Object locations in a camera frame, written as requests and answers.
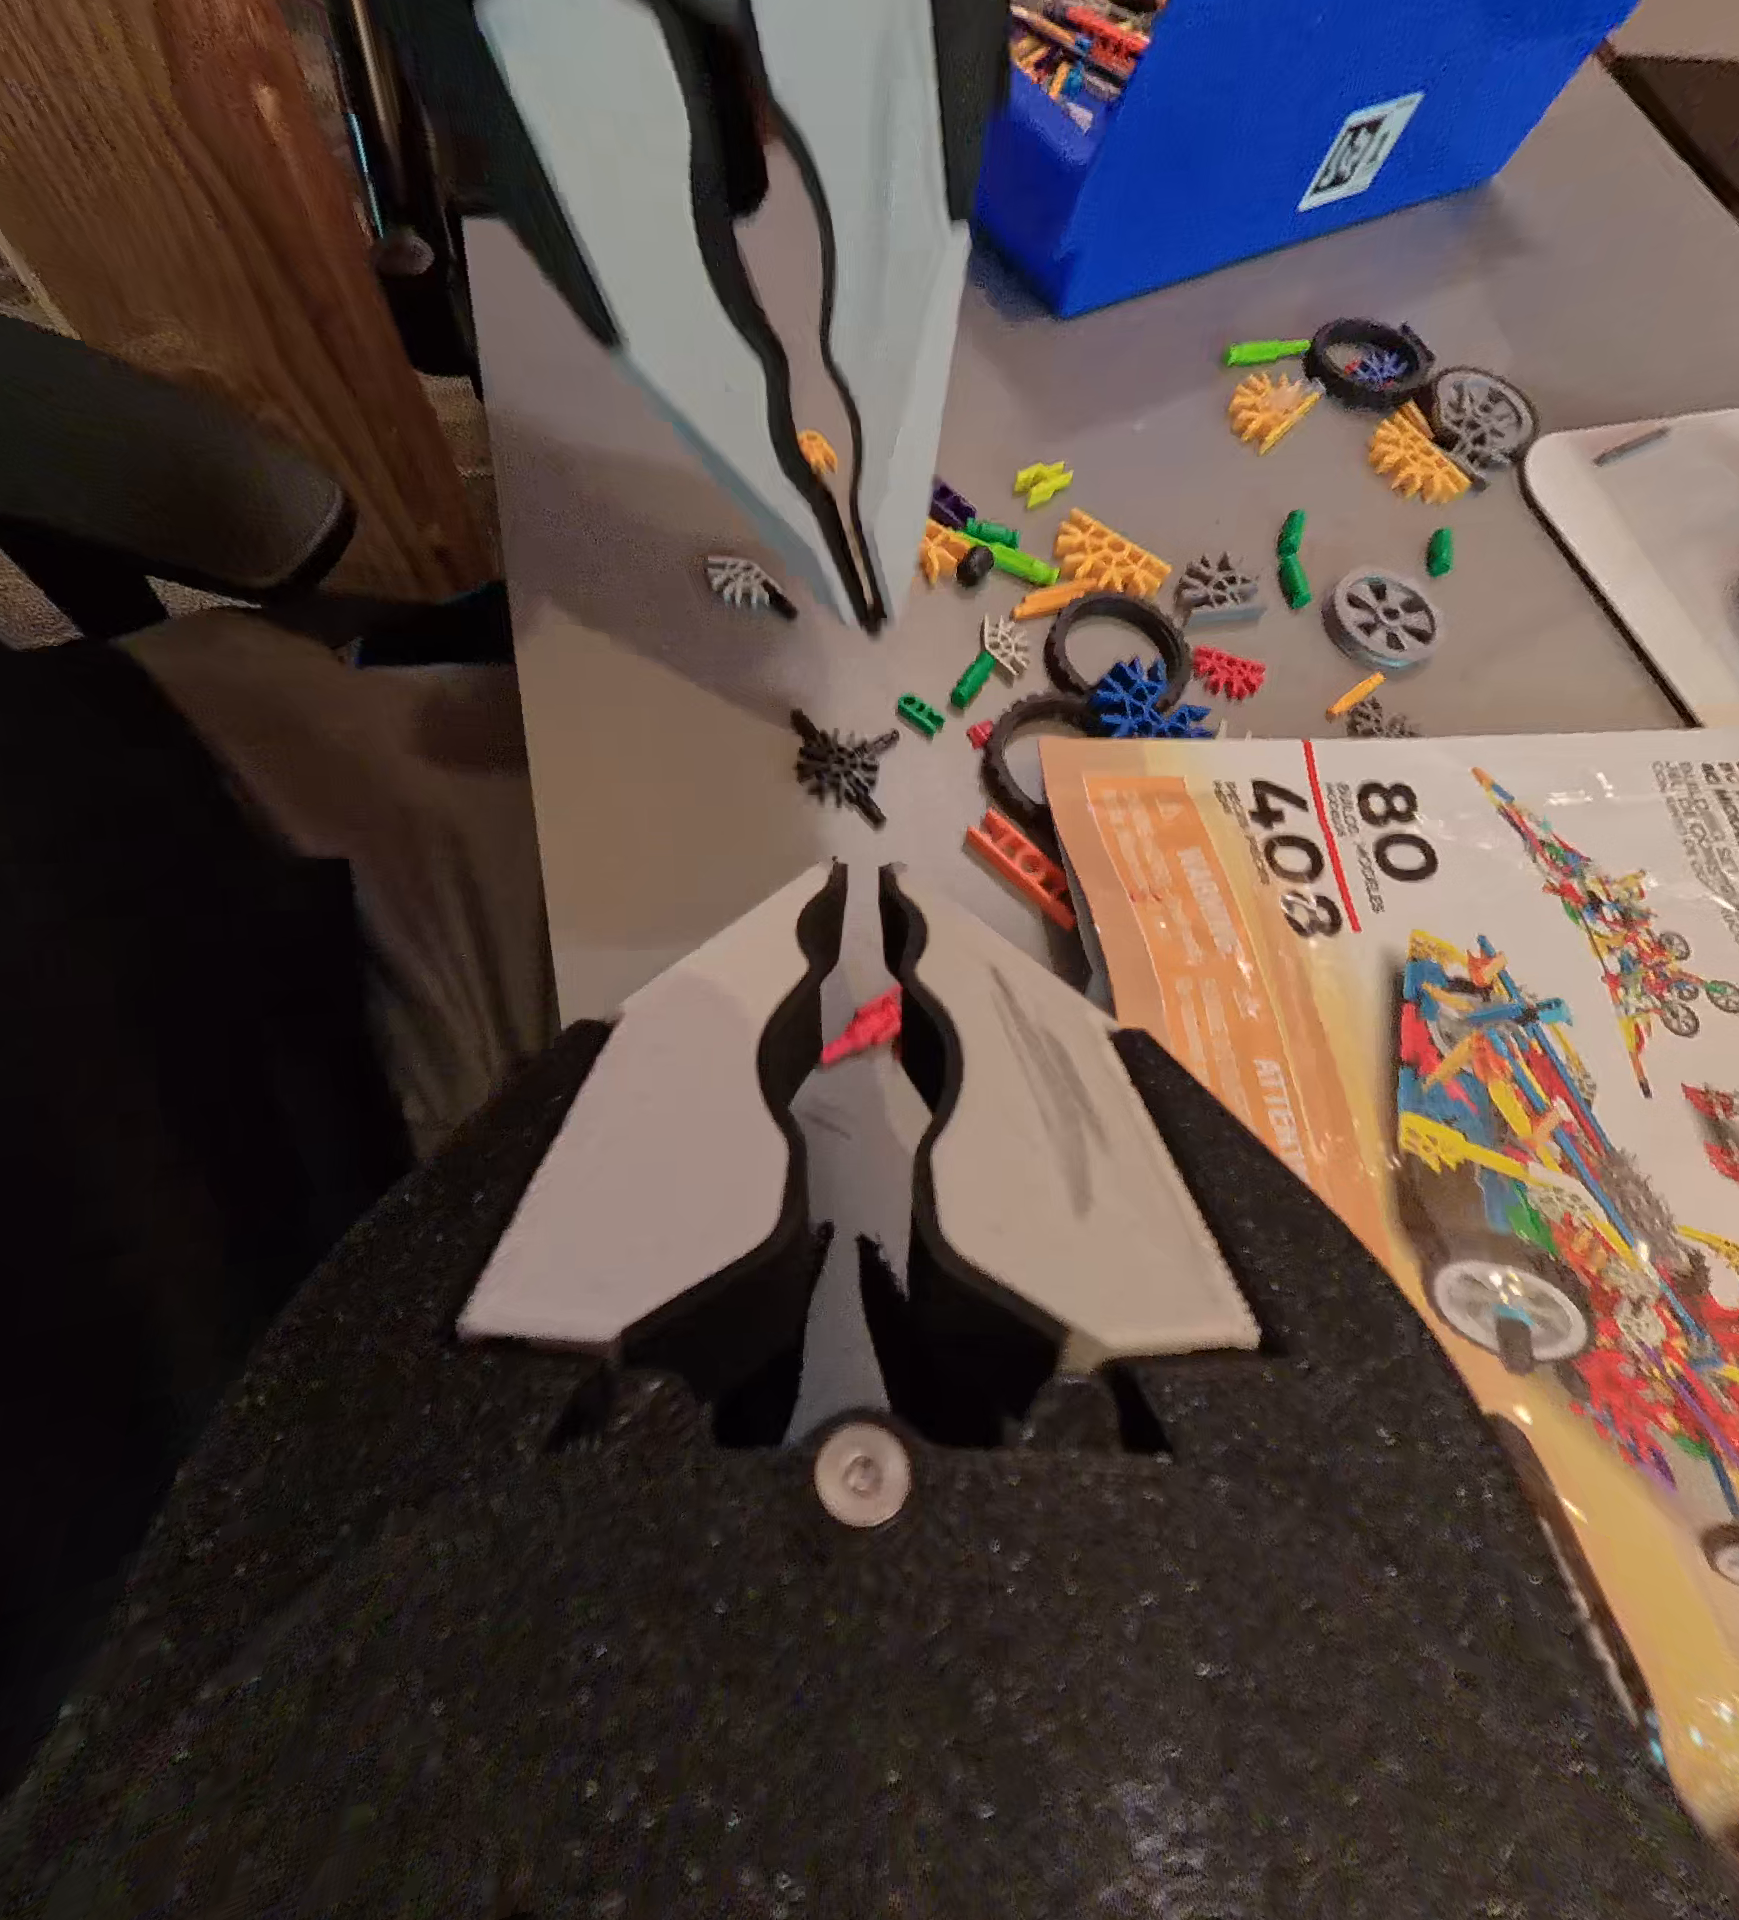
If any white rounded base plate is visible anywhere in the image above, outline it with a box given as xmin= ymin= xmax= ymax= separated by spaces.
xmin=1522 ymin=405 xmax=1739 ymax=733

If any grey spoked wheel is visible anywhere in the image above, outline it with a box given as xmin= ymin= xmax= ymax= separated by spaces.
xmin=1327 ymin=566 xmax=1448 ymax=676

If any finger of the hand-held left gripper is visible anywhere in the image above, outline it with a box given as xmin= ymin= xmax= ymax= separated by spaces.
xmin=748 ymin=0 xmax=975 ymax=637
xmin=477 ymin=0 xmax=877 ymax=634

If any black snowflake connector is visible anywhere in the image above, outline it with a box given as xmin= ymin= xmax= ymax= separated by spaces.
xmin=792 ymin=721 xmax=891 ymax=819

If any black office chair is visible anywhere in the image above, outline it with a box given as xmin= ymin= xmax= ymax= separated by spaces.
xmin=0 ymin=291 xmax=360 ymax=639

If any blue snowflake connector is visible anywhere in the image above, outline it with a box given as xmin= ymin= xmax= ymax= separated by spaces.
xmin=1086 ymin=658 xmax=1217 ymax=740

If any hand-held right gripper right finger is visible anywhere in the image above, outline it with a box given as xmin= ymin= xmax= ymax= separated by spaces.
xmin=877 ymin=862 xmax=1265 ymax=1378

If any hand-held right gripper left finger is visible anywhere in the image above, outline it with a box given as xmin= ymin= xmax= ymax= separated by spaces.
xmin=457 ymin=858 xmax=853 ymax=1368

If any black rubber tire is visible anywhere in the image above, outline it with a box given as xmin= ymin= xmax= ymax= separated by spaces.
xmin=1303 ymin=320 xmax=1436 ymax=415
xmin=980 ymin=693 xmax=1097 ymax=824
xmin=1045 ymin=593 xmax=1190 ymax=706

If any orange ladder piece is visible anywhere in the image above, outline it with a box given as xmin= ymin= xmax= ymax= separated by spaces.
xmin=963 ymin=810 xmax=1078 ymax=933

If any dark grey fan connector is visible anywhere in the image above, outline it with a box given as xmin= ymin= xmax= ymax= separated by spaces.
xmin=1173 ymin=552 xmax=1266 ymax=628

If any wooden cabinet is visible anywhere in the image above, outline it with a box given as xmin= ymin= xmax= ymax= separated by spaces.
xmin=0 ymin=0 xmax=500 ymax=605

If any grey wheel with black tire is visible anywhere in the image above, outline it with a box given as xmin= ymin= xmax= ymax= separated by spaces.
xmin=1423 ymin=365 xmax=1541 ymax=478

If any blue plastic bin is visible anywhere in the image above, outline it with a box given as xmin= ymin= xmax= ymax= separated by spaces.
xmin=971 ymin=0 xmax=1642 ymax=320

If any pile of toy building pieces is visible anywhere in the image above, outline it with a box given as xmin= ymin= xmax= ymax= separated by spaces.
xmin=1006 ymin=0 xmax=1163 ymax=107

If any printed toy packaging sheet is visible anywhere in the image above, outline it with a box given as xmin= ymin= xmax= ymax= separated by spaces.
xmin=1036 ymin=723 xmax=1739 ymax=1855

